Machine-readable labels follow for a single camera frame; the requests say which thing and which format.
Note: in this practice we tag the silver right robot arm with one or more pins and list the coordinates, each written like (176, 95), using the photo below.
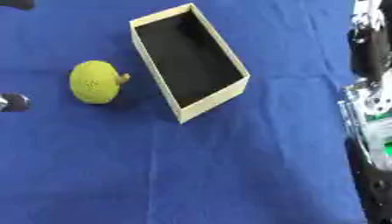
(375, 140)

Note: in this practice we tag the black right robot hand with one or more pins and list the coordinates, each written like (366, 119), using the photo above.
(368, 52)

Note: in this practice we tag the tan cardboard box black inside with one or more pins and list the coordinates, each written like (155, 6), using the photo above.
(189, 55)

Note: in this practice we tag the yellow-green knitted toy fruit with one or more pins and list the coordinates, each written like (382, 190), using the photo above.
(93, 82)

